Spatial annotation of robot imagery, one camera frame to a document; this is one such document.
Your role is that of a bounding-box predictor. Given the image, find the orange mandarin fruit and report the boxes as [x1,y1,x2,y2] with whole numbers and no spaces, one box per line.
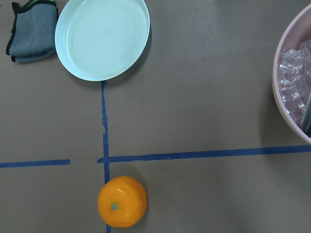
[98,176,148,228]

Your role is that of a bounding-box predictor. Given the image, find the mint green plate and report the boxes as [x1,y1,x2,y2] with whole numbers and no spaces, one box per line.
[55,0,150,82]

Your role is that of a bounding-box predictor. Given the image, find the grey folded cloth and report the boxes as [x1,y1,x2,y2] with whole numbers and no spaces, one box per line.
[6,0,58,63]

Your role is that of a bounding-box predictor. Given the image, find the clear ice cubes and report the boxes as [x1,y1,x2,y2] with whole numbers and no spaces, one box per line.
[279,40,311,129]

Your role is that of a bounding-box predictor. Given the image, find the pink bowl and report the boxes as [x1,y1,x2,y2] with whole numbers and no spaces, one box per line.
[272,5,311,144]

